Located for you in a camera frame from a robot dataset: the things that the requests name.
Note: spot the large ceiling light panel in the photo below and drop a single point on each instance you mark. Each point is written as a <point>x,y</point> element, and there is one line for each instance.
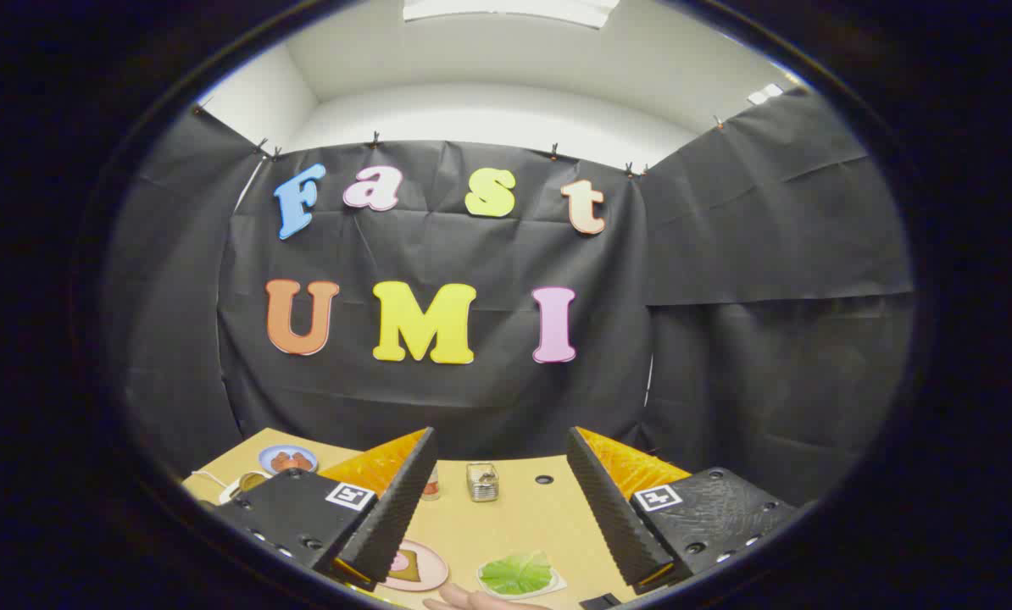
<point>510,10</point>

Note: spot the pink round plate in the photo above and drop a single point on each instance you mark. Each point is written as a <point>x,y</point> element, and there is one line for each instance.
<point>436,568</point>

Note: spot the black backdrop cloth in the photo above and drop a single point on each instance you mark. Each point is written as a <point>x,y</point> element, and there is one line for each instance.
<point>472,407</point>

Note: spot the white toaster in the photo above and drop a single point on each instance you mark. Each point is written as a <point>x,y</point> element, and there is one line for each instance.
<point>230,493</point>

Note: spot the white square plate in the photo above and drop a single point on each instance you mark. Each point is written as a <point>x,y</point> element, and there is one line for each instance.
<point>558,586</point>

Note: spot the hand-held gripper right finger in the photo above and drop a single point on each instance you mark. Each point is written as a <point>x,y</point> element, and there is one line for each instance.
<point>612,508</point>

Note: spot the small ceiling light panel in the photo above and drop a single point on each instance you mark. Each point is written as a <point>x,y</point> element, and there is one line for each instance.
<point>765,93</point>

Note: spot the blue round plate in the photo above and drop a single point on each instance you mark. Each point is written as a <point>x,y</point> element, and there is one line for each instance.
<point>267,453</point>

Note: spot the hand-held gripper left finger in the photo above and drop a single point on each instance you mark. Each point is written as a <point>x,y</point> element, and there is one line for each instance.
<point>387,517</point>

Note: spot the pink ham slice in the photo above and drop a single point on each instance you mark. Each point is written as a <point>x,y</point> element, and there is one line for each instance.
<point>400,561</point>

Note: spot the green lettuce leaf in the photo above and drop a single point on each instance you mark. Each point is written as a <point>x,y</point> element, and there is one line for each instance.
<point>514,574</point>

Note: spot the brown-crust bread slice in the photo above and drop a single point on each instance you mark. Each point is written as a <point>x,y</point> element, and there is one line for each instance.
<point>411,575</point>

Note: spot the clear plastic water bottle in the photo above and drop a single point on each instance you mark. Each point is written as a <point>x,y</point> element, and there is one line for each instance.
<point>431,487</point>

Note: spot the brown meat piece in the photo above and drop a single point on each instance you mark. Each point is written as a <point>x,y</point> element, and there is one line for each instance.
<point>303,462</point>
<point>281,463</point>

